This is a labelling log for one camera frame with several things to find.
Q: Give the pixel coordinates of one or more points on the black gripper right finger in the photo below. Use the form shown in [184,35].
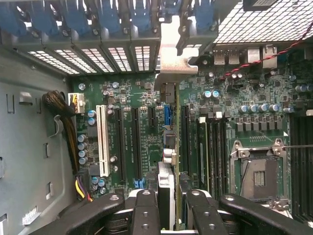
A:
[205,215]

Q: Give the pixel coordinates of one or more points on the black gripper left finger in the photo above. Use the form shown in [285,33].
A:
[146,215]

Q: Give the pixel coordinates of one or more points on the black RAM stick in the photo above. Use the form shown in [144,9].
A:
[203,151]

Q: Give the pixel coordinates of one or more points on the black RAM slot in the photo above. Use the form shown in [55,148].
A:
[218,151]
[212,151]
[225,151]

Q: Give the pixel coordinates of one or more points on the CPU socket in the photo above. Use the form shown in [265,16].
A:
[259,176]

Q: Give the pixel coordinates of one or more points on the black long expansion slot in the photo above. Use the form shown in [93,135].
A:
[137,147]
[121,147]
[185,137]

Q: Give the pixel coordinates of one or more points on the white expansion slot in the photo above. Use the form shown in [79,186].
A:
[102,142]

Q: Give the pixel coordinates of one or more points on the black short expansion slot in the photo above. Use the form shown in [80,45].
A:
[152,117]

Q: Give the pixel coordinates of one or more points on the blue expansion slot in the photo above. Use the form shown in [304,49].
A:
[168,115]

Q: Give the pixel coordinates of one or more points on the metal locking lever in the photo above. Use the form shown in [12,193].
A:
[298,147]

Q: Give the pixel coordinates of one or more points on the green motherboard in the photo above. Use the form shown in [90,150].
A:
[220,85]

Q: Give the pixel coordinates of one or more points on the open black PC case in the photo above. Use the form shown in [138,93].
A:
[24,147]

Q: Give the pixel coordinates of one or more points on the blue card retention clip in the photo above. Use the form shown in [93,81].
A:
[205,14]
[172,9]
[112,16]
[12,17]
[143,14]
[46,19]
[77,17]

